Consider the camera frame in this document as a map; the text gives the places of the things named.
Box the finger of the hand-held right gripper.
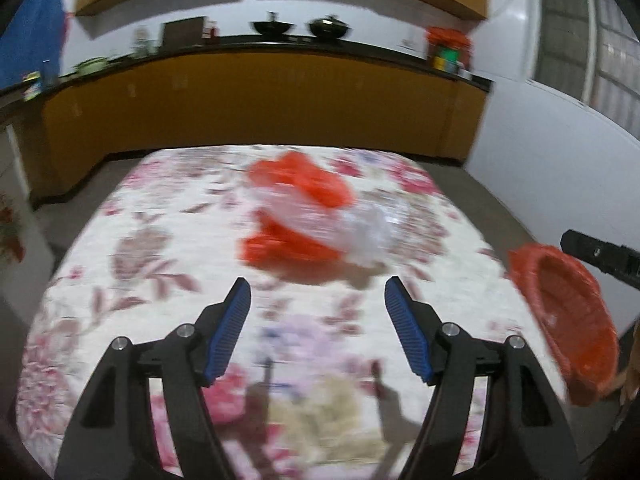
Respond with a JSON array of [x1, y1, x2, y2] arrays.
[[560, 229, 640, 292]]

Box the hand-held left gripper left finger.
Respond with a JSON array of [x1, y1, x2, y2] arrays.
[[54, 277, 252, 480]]

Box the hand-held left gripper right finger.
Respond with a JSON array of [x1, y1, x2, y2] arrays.
[[384, 276, 583, 480]]

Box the red plastic basket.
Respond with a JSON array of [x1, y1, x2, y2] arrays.
[[507, 244, 621, 407]]

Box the small red plastic bag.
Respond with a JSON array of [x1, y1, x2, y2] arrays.
[[241, 220, 346, 265]]

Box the clear plastic wrap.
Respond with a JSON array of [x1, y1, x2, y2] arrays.
[[250, 187, 396, 266]]

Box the large red plastic bag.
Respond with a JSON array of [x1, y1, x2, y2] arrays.
[[248, 152, 353, 209]]

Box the person's right hand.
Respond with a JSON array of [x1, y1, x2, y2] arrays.
[[619, 319, 640, 407]]

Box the floral printed blanket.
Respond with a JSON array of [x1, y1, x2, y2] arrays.
[[15, 145, 571, 480]]

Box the window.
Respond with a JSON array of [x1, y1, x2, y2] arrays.
[[527, 0, 640, 141]]

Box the wooden base cabinets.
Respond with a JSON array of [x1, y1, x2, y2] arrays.
[[42, 50, 488, 196]]

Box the white floral-print cabinet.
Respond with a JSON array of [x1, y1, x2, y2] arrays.
[[0, 125, 53, 301]]

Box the red bag with boxes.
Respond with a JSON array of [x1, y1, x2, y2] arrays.
[[425, 26, 473, 73]]

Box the black countertop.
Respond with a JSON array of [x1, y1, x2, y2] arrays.
[[0, 35, 493, 106]]

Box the green basin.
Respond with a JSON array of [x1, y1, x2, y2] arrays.
[[74, 56, 110, 77]]

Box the brown cutting board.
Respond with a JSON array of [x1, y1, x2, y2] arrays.
[[162, 16, 207, 47]]

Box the clear glass jar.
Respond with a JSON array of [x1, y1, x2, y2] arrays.
[[132, 25, 153, 56]]

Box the black wok with lid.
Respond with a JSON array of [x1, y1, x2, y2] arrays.
[[306, 15, 353, 41]]

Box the blue hanging cloth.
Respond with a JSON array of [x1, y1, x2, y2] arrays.
[[0, 0, 71, 91]]

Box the black wok with handle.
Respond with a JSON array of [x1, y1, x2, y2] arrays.
[[248, 12, 292, 37]]

